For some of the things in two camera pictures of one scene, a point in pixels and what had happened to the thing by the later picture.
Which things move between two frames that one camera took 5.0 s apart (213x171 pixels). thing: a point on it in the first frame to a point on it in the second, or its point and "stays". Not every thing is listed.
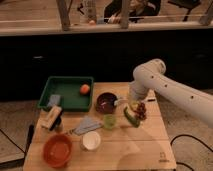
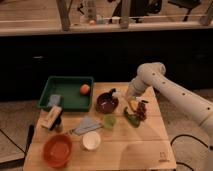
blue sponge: [54, 99] stays
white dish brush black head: [134, 101] to [119, 94]
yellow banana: [134, 106] stays
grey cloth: [86, 124] stays
